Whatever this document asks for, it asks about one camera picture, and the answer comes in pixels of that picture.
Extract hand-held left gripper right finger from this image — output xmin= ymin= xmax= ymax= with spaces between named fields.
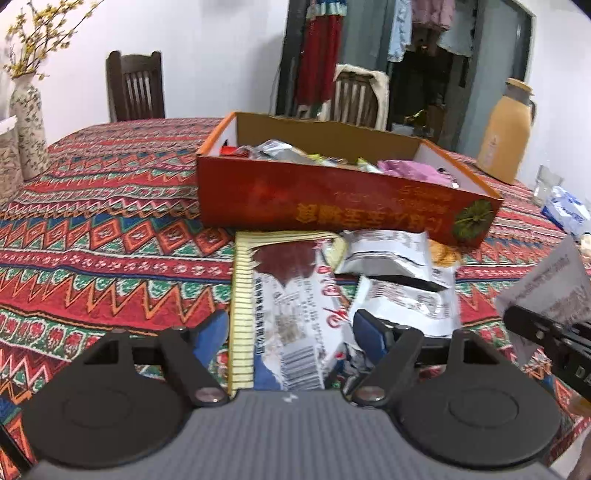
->
xmin=352 ymin=309 xmax=504 ymax=408

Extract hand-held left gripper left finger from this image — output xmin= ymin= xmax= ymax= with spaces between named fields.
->
xmin=85 ymin=309 xmax=230 ymax=408

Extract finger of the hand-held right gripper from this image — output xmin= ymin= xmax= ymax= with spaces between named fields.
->
xmin=503 ymin=305 xmax=570 ymax=352

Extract white snack packet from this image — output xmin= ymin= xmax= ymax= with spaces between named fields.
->
xmin=346 ymin=267 xmax=461 ymax=340
xmin=335 ymin=230 xmax=435 ymax=291

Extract yellow striped snack packet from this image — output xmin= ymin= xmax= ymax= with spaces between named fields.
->
xmin=229 ymin=231 xmax=345 ymax=400

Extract brown cracker packet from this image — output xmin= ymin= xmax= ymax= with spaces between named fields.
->
xmin=427 ymin=241 xmax=464 ymax=269

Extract orange cardboard box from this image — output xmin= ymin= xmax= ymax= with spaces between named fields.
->
xmin=196 ymin=111 xmax=505 ymax=250

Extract pink snack packet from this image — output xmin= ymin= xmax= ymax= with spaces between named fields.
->
xmin=378 ymin=159 xmax=458 ymax=188

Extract silver blue snack packet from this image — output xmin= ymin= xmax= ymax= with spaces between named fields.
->
xmin=238 ymin=140 xmax=308 ymax=162

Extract blue white tissue pack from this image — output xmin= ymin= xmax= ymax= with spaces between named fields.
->
xmin=540 ymin=185 xmax=591 ymax=237

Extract clear glass cup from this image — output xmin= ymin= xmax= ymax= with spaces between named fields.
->
xmin=533 ymin=164 xmax=565 ymax=207

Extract yellow thermos jug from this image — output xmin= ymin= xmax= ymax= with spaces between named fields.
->
xmin=475 ymin=78 xmax=537 ymax=185

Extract brown slatted wooden chair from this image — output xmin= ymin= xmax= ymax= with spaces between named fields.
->
xmin=329 ymin=65 xmax=389 ymax=131

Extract dark wooden chair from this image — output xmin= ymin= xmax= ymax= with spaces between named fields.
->
xmin=105 ymin=50 xmax=166 ymax=123

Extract dark framed glass door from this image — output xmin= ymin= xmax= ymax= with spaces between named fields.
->
xmin=276 ymin=0 xmax=539 ymax=155

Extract speckled ceramic vase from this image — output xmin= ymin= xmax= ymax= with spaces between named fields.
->
xmin=9 ymin=76 xmax=50 ymax=182

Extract white hanging garment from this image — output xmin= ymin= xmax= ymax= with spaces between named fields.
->
xmin=436 ymin=25 xmax=475 ymax=58

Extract light blue hanging garment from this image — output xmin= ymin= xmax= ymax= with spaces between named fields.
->
xmin=387 ymin=0 xmax=413 ymax=64

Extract pink hanging garment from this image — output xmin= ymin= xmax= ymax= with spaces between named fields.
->
xmin=411 ymin=0 xmax=457 ymax=32

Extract yellow flower sprigs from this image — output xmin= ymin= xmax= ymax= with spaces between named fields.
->
xmin=4 ymin=0 xmax=105 ymax=83

